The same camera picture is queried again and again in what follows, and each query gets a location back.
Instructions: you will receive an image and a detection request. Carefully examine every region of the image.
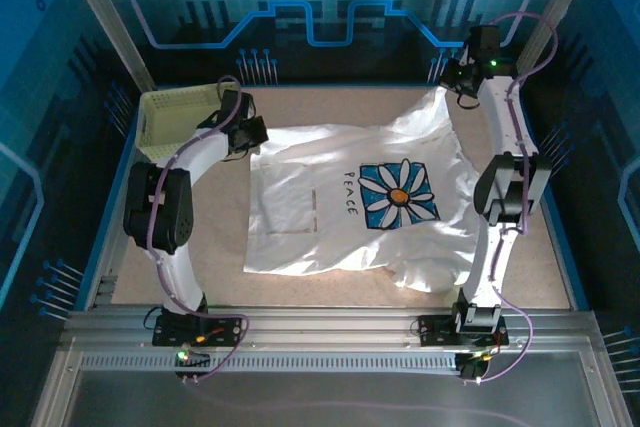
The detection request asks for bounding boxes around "grey metal front panel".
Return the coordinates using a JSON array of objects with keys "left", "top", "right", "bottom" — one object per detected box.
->
[{"left": 29, "top": 346, "right": 631, "bottom": 427}]

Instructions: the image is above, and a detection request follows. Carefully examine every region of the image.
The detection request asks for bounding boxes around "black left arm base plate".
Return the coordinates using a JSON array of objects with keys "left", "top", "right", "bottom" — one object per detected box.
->
[{"left": 152, "top": 315, "right": 245, "bottom": 348}]

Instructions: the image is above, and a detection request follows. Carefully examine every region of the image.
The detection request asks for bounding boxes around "white t-shirt with flower print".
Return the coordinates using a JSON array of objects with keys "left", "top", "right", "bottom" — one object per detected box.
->
[{"left": 242, "top": 85, "right": 484, "bottom": 294}]

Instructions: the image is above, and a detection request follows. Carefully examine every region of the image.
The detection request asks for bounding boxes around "pale green perforated plastic basket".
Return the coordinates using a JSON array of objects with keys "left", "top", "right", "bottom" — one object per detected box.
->
[{"left": 135, "top": 84, "right": 236, "bottom": 164}]

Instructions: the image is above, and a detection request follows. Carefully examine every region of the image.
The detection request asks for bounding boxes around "grey slotted cable duct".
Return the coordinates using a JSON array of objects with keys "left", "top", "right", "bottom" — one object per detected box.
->
[{"left": 78, "top": 352, "right": 460, "bottom": 374}]

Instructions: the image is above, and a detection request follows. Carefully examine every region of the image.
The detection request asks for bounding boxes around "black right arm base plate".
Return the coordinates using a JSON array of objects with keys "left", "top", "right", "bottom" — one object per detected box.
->
[{"left": 417, "top": 314, "right": 510, "bottom": 348}]

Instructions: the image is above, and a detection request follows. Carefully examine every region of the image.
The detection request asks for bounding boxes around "black controller board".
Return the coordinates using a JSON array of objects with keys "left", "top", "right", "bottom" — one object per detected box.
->
[
  {"left": 173, "top": 344, "right": 212, "bottom": 384},
  {"left": 457, "top": 350, "right": 490, "bottom": 384}
]

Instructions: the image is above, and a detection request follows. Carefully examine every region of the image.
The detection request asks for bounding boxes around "aluminium mounting rail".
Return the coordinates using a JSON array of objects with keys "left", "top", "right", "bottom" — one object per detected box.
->
[{"left": 62, "top": 305, "right": 604, "bottom": 351}]

